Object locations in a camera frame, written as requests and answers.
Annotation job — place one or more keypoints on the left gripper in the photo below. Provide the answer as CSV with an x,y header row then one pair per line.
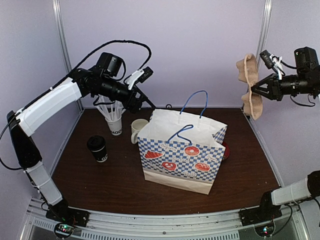
x,y
135,107

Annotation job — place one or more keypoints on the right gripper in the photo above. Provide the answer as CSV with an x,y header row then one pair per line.
x,y
275,93

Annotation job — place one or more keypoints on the cardboard cup carrier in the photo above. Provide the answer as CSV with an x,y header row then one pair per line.
x,y
248,74

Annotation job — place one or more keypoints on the blue checkered paper bag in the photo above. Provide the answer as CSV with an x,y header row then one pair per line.
x,y
182,150

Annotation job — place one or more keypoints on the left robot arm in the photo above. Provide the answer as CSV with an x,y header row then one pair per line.
x,y
99,80

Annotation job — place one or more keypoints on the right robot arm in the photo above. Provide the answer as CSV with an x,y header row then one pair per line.
x,y
299,82

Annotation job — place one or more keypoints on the white ceramic mug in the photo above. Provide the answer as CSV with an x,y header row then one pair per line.
x,y
136,126

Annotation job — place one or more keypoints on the white paper cup with straws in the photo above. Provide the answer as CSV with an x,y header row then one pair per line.
x,y
115,126

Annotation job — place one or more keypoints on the red floral plate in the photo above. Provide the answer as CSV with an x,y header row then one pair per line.
x,y
226,151

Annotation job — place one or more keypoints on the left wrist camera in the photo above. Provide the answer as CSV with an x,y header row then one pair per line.
x,y
139,76

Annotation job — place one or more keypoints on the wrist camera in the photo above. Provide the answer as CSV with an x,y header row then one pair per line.
x,y
139,76
273,62

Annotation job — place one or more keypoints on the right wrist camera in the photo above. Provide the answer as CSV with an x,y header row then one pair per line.
x,y
273,62

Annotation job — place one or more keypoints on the left aluminium post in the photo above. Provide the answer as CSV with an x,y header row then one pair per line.
x,y
61,33

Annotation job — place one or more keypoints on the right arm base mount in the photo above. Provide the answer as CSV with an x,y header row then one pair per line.
x,y
262,219

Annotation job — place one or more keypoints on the aluminium front rail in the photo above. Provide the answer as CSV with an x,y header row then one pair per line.
x,y
225,225

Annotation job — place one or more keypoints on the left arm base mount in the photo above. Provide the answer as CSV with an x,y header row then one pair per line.
x,y
68,220

